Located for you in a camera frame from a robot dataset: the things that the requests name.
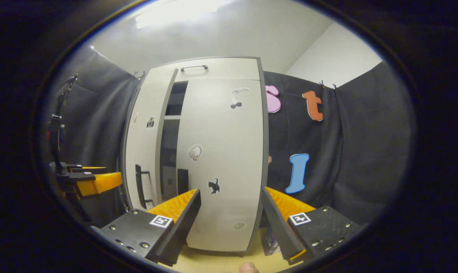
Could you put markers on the grey and white cabinet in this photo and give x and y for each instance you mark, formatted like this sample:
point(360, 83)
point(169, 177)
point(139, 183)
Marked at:
point(175, 94)

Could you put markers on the white cabinet door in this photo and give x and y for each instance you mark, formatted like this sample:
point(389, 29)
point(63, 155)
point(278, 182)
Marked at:
point(225, 151)
point(149, 98)

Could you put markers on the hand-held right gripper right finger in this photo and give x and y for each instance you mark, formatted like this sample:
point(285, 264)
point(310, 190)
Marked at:
point(276, 222)

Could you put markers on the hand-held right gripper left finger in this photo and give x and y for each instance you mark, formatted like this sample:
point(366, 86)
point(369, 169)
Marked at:
point(183, 223)

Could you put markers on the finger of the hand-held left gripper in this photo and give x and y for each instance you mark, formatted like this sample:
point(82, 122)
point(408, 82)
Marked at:
point(88, 168)
point(99, 183)

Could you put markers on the white cabinet drawer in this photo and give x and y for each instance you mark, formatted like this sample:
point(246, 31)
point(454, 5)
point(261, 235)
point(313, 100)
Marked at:
point(228, 68)

